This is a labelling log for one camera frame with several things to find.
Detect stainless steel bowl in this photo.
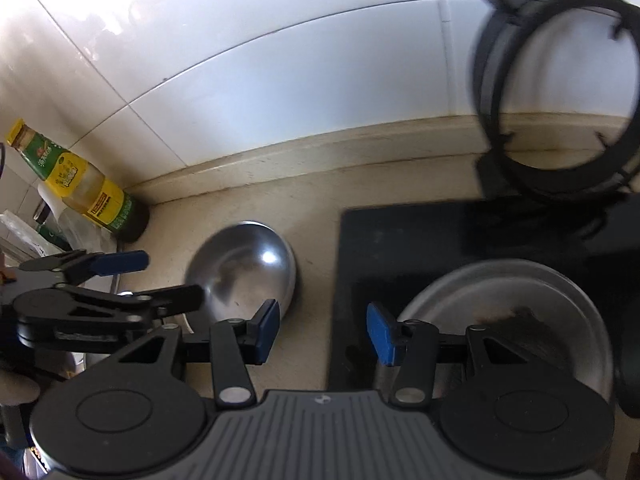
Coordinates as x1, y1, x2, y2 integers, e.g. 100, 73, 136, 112
184, 221, 297, 332

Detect clear plastic bag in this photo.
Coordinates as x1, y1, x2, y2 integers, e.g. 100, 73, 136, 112
1, 182, 118, 257

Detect yellow cap sauce bottle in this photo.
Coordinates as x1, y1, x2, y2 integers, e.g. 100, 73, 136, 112
6, 119, 150, 244

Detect black glass cooktop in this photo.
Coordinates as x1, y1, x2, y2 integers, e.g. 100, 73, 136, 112
328, 193, 639, 390

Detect silver stove burner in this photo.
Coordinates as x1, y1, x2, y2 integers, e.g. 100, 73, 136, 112
397, 259, 614, 400

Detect black stove pot support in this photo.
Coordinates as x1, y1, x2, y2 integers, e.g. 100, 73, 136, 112
470, 0, 639, 197

